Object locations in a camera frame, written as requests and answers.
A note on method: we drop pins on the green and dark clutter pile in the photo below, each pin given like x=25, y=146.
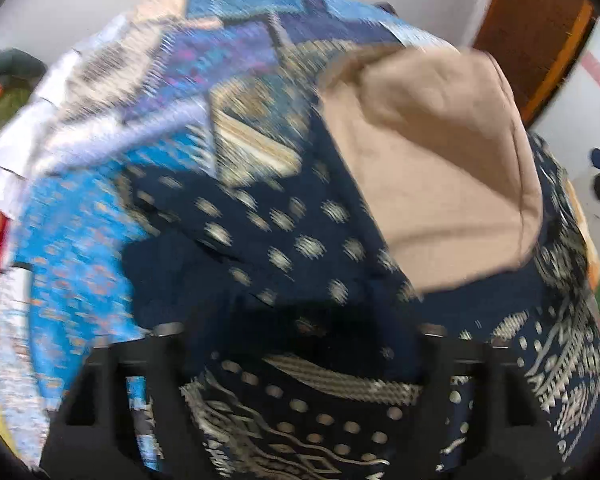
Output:
x=20, y=72

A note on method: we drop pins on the white damaged board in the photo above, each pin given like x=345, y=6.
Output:
x=570, y=125

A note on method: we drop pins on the navy patterned hoodie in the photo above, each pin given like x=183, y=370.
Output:
x=420, y=200

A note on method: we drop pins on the beige orange fleece blanket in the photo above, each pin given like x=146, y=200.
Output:
x=592, y=257

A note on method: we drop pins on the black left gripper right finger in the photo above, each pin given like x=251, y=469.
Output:
x=509, y=436

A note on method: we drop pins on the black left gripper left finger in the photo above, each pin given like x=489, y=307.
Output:
x=92, y=436

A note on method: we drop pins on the brown wooden door frame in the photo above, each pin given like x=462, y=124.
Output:
x=536, y=43

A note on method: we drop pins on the blue patchwork bedspread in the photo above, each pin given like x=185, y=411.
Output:
x=144, y=90

